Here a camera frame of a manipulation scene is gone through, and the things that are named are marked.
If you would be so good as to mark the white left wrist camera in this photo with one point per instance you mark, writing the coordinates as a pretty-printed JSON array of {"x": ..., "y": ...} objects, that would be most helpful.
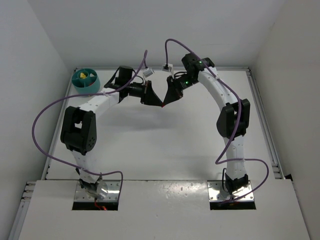
[{"x": 148, "y": 72}]

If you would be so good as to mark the small yellow lego plate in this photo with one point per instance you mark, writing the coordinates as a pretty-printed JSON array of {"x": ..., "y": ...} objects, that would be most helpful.
[{"x": 83, "y": 75}]

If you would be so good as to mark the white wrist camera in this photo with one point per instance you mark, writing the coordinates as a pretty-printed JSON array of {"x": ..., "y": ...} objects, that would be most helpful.
[
  {"x": 167, "y": 68},
  {"x": 148, "y": 72}
]

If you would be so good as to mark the white front cover board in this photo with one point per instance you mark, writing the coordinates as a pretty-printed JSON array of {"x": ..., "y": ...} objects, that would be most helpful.
[{"x": 163, "y": 210}]

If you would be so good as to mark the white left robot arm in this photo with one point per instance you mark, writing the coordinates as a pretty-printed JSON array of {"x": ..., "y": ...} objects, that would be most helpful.
[{"x": 79, "y": 127}]

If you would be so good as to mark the teal divided round container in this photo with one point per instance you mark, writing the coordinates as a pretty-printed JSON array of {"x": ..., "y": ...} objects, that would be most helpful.
[{"x": 81, "y": 85}]

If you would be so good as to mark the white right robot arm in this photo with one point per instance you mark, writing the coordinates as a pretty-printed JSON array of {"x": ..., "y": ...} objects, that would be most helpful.
[{"x": 233, "y": 119}]

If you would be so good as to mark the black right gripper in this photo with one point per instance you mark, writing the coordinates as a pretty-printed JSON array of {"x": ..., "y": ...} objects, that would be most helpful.
[{"x": 173, "y": 86}]

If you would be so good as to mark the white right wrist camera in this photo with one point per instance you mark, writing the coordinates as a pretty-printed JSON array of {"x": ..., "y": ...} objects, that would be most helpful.
[{"x": 167, "y": 68}]

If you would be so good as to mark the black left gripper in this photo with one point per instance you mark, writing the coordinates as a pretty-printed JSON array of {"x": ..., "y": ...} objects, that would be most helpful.
[{"x": 145, "y": 92}]

